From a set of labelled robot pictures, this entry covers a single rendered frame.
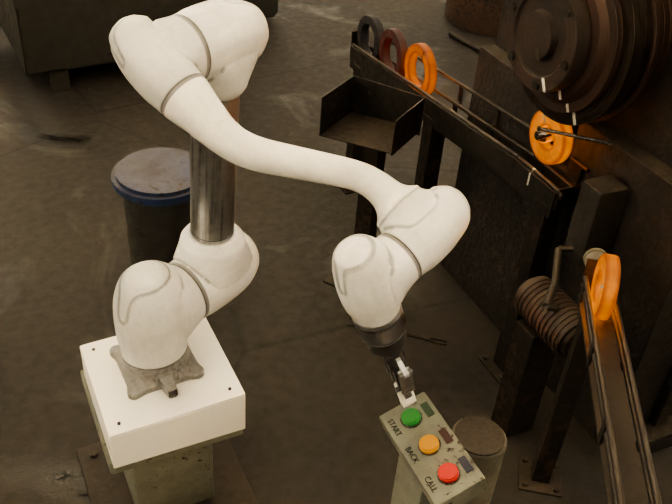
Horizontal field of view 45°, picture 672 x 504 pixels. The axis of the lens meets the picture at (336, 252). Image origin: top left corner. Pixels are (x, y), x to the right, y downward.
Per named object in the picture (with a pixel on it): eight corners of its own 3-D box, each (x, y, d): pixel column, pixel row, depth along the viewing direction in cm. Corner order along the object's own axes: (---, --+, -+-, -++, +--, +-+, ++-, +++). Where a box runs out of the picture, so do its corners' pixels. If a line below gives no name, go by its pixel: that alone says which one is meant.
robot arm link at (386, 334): (386, 280, 148) (393, 302, 152) (342, 304, 146) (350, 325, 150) (410, 312, 141) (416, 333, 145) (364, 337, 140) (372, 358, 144)
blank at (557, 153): (576, 164, 220) (566, 166, 219) (540, 162, 235) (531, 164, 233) (571, 106, 217) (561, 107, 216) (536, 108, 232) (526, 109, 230)
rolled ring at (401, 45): (401, 33, 286) (409, 32, 287) (378, 24, 302) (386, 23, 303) (400, 85, 294) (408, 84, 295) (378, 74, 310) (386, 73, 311)
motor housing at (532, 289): (515, 402, 256) (554, 267, 224) (558, 455, 240) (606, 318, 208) (480, 414, 251) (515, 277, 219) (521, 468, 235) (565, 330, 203)
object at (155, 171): (198, 238, 313) (193, 139, 288) (224, 289, 290) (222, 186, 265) (113, 255, 301) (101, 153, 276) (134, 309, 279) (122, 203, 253)
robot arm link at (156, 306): (104, 349, 190) (89, 275, 177) (163, 309, 202) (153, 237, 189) (151, 381, 182) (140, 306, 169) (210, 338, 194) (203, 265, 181)
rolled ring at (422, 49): (403, 41, 289) (411, 40, 290) (404, 93, 295) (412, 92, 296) (428, 45, 273) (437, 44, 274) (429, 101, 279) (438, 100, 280)
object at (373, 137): (338, 249, 314) (353, 75, 271) (399, 274, 304) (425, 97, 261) (310, 276, 299) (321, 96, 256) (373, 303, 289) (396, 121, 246)
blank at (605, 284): (599, 318, 198) (585, 315, 199) (610, 255, 198) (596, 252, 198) (613, 323, 183) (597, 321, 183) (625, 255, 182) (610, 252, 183)
